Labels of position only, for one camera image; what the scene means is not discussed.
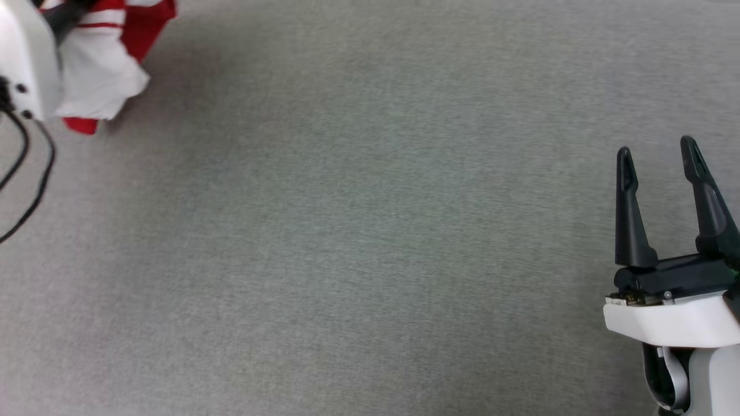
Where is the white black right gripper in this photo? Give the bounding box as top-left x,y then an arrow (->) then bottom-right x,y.
603,136 -> 740,348

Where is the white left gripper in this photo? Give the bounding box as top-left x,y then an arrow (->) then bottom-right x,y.
0,0 -> 96,121

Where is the red and white shirt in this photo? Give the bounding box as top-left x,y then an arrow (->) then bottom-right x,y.
38,0 -> 177,135

